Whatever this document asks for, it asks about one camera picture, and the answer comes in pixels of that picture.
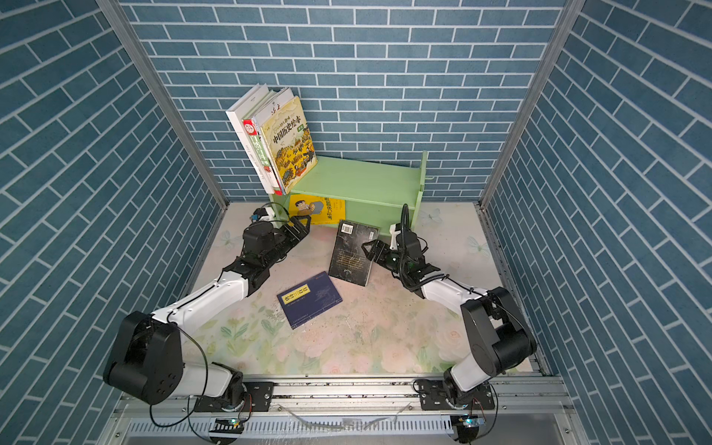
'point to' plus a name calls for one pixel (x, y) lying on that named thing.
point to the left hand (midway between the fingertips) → (307, 224)
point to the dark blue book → (308, 299)
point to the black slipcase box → (349, 260)
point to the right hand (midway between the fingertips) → (366, 247)
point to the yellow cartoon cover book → (322, 209)
